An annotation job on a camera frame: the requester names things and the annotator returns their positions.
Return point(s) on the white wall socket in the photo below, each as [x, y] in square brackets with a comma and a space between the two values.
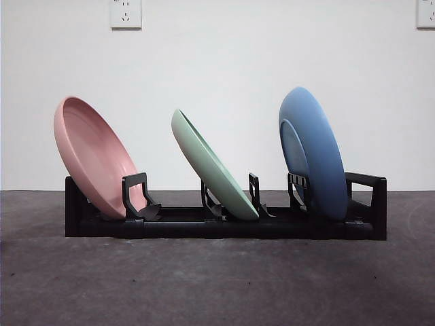
[126, 13]
[426, 13]

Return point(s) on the blue round plate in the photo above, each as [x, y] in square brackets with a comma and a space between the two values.
[319, 142]

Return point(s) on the black plastic dish rack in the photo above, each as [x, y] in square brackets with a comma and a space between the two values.
[238, 231]

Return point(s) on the pink round plate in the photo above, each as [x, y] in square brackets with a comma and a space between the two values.
[91, 153]

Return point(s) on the green round plate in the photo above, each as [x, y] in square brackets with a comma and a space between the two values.
[210, 169]

